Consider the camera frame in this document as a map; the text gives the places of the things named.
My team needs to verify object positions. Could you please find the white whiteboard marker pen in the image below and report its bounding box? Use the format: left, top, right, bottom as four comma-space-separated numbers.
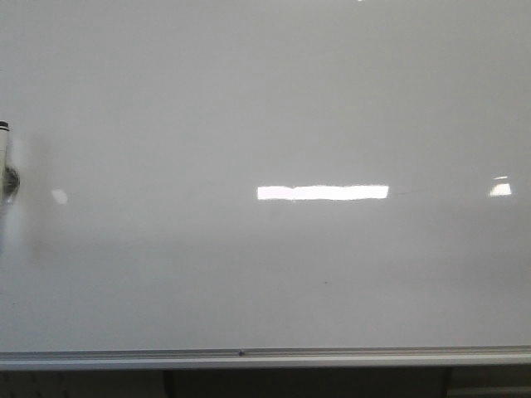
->
1, 120, 20, 206

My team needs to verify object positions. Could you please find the white whiteboard with aluminium frame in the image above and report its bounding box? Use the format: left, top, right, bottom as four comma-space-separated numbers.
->
1, 1, 530, 371

